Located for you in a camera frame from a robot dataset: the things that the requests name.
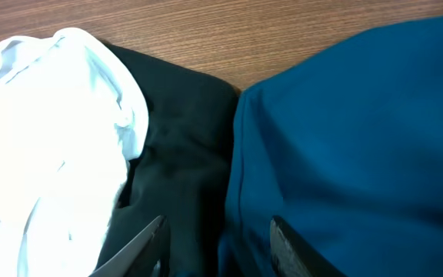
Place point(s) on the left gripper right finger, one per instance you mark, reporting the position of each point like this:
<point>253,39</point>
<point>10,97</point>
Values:
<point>292,256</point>

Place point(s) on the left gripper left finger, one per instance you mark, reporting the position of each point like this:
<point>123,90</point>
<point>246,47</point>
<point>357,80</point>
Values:
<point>146,255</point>

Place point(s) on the blue polo shirt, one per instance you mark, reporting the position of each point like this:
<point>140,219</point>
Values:
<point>346,147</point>

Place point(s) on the black garment under shirts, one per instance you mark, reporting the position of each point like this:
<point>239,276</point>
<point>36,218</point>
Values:
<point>184,168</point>

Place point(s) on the white shirt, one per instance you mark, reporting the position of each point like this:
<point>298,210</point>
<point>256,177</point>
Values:
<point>72,117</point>

